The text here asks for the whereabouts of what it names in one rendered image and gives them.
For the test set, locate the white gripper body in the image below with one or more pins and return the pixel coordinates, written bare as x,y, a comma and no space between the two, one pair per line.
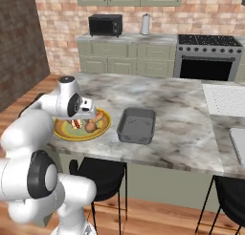
83,115

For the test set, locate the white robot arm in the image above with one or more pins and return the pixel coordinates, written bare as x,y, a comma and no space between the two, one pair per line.
28,140

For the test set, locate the yellow plate with green centre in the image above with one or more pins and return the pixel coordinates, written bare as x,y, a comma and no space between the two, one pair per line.
68,133

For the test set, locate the grey tupperware container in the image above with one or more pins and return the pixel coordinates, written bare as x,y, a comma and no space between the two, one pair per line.
136,126

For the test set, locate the red and tan hot dog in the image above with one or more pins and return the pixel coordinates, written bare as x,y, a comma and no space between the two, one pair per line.
75,124

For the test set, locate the brown chicken drumstick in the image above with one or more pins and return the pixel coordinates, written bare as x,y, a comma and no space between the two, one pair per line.
91,125

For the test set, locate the black bar stool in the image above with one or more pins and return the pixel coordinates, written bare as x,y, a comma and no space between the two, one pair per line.
231,197
101,175

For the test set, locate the green base cupboards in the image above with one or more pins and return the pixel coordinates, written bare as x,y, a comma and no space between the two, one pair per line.
127,59

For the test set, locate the black microwave oven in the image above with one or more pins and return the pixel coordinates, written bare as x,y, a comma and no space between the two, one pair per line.
105,25

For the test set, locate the green island base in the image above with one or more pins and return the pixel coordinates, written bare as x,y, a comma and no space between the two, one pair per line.
159,184

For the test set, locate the white paper towel roll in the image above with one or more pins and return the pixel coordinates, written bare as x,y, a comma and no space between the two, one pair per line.
145,25

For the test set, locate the steel range with black hob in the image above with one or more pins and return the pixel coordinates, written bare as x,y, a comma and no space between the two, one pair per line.
207,59

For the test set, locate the white dotted mat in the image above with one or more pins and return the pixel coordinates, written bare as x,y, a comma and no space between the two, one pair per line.
226,100

